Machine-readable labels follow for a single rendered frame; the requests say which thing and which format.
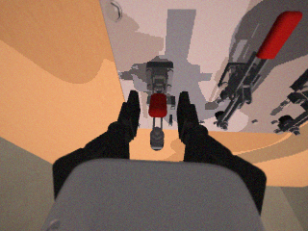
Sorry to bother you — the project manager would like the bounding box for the grey toggle clamp with red handle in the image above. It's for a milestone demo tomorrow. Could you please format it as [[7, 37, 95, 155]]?
[[278, 69, 308, 136]]

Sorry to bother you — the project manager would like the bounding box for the black toggle clamp with red handle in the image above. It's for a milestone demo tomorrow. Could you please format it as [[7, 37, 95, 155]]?
[[215, 11, 302, 131]]

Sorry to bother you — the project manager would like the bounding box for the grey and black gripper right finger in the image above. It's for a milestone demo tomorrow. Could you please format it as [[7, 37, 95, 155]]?
[[176, 91, 267, 217]]

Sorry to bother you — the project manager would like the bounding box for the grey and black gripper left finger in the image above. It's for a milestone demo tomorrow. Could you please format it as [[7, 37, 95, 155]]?
[[52, 90, 141, 200]]

